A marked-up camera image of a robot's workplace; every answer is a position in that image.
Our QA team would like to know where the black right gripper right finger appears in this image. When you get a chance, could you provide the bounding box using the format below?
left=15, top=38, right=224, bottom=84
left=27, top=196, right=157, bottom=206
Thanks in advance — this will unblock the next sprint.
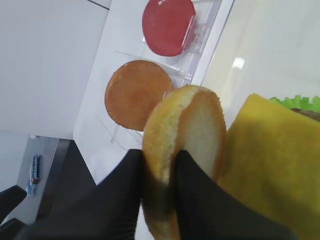
left=174, top=150, right=297, bottom=240

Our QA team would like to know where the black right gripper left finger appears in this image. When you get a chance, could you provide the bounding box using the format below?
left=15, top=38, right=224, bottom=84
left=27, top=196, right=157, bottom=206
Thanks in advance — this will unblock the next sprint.
left=16, top=149, right=144, bottom=240

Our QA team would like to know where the sesame top bun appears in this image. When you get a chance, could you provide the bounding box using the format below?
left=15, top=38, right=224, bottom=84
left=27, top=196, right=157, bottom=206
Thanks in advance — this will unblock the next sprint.
left=142, top=85, right=227, bottom=240

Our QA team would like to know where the yellow cheese slice on burger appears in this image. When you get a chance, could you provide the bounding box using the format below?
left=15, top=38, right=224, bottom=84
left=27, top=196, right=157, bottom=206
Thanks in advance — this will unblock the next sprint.
left=218, top=94, right=320, bottom=240

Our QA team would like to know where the brown meat patty on burger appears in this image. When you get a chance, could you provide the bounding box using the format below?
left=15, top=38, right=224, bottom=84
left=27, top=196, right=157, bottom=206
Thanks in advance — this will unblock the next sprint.
left=291, top=108, right=320, bottom=122

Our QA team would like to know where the green lettuce on burger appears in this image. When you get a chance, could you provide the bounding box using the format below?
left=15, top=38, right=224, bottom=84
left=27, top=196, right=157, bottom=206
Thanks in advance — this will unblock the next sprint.
left=269, top=95, right=320, bottom=113

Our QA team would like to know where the red tomato slice in rack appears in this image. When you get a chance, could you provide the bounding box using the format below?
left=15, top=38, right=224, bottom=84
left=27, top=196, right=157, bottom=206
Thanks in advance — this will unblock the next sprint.
left=142, top=0, right=196, bottom=57

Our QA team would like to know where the blue object on floor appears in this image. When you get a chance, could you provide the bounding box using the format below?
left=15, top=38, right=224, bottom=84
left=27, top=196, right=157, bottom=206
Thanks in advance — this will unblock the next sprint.
left=25, top=155, right=40, bottom=197

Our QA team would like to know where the clear acrylic rack, left side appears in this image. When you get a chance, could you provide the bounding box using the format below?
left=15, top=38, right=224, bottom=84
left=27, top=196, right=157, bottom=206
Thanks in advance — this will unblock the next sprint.
left=72, top=0, right=236, bottom=186

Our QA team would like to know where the orange-brown bun slice in rack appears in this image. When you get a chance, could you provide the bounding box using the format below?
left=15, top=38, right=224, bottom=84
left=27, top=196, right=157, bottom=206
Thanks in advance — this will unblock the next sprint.
left=104, top=60, right=174, bottom=132

